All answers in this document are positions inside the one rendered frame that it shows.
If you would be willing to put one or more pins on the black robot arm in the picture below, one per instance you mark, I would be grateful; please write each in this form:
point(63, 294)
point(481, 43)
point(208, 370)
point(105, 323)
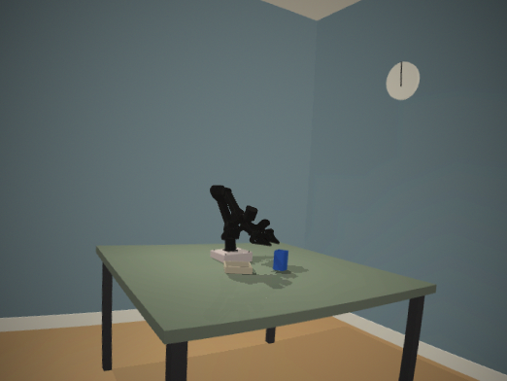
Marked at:
point(231, 229)

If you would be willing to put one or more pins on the blue open-top cup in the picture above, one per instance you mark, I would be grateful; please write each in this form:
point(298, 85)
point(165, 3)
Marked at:
point(280, 260)

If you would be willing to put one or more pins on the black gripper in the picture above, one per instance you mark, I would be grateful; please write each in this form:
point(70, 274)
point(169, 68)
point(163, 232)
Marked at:
point(262, 238)

